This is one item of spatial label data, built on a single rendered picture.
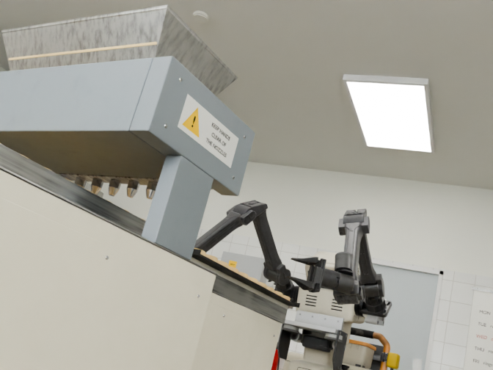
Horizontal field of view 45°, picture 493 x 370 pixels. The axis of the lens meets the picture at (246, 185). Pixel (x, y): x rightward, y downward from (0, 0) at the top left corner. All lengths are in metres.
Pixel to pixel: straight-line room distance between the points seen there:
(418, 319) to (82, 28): 5.22
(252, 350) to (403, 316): 4.48
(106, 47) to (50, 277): 0.61
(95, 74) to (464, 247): 5.39
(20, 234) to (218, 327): 0.87
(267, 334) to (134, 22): 1.04
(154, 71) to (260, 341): 0.99
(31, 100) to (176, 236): 0.46
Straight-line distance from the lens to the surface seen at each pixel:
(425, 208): 6.49
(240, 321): 1.77
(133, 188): 1.45
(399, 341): 6.22
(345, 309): 2.63
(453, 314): 6.21
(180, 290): 1.21
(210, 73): 1.42
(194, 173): 1.21
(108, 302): 1.07
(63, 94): 1.33
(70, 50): 1.49
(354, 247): 2.10
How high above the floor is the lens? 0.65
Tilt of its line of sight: 17 degrees up
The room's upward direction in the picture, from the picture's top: 15 degrees clockwise
